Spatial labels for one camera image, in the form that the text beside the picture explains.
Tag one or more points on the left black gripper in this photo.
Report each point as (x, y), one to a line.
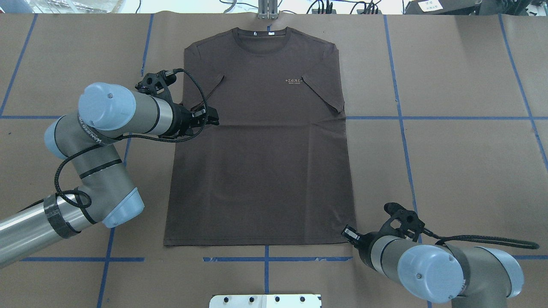
(181, 121)

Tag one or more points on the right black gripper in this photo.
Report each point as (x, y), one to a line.
(364, 245)

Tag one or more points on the dark brown t-shirt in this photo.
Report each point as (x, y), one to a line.
(276, 170)

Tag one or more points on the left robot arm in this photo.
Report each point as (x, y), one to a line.
(92, 184)

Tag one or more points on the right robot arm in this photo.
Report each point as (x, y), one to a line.
(469, 277)

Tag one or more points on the blue tape centre short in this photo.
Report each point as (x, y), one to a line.
(266, 269)

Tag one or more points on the white mounting plate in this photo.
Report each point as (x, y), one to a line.
(266, 301)

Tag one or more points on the blue tape line left lengthwise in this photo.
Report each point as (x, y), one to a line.
(108, 256)

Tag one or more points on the blue tape line near crosswise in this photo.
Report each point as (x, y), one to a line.
(205, 259)

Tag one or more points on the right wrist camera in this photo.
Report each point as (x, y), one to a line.
(402, 223)

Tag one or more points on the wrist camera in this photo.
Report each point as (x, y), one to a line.
(157, 84)
(402, 223)

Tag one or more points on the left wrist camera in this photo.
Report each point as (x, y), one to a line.
(157, 84)

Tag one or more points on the aluminium frame post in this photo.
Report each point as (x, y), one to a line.
(268, 9)

